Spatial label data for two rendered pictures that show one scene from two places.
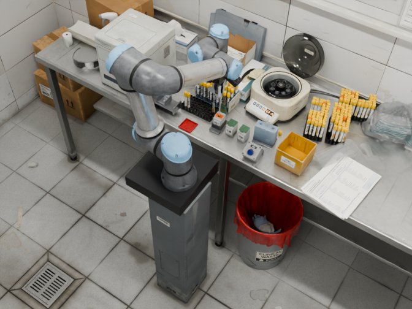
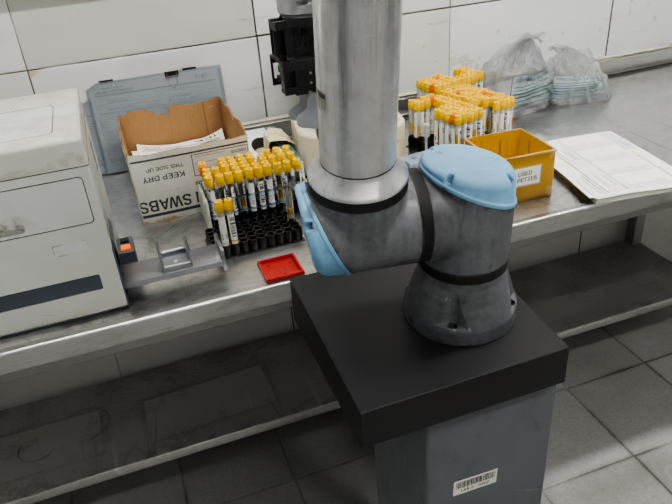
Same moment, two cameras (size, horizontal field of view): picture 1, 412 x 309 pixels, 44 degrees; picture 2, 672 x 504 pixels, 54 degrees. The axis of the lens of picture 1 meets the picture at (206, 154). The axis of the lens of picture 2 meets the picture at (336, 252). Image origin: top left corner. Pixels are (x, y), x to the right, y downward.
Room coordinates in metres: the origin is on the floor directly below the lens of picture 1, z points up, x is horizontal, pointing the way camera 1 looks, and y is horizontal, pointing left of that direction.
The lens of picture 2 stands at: (0.97, 0.78, 1.48)
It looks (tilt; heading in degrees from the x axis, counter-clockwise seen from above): 31 degrees down; 310
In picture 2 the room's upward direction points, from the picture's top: 5 degrees counter-clockwise
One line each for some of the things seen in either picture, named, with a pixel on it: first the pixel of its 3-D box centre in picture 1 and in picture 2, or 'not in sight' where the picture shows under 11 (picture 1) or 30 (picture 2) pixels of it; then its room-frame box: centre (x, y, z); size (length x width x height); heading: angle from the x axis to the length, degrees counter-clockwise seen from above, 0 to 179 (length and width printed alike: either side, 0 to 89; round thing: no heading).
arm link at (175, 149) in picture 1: (175, 152); (460, 205); (1.32, 0.12, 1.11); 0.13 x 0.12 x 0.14; 49
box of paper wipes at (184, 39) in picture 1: (174, 32); not in sight; (2.32, 0.20, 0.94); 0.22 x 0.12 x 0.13; 62
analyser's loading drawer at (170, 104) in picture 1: (160, 98); (162, 262); (1.82, 0.23, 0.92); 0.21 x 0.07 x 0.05; 58
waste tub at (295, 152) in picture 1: (295, 153); (507, 166); (1.49, -0.40, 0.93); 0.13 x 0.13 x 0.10; 55
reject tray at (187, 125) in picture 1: (187, 125); (280, 267); (1.68, 0.09, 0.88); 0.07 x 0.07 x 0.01; 58
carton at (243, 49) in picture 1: (221, 59); (184, 155); (2.10, -0.06, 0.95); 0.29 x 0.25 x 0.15; 148
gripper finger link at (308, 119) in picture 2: (213, 90); (312, 119); (1.68, -0.02, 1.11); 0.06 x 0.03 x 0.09; 60
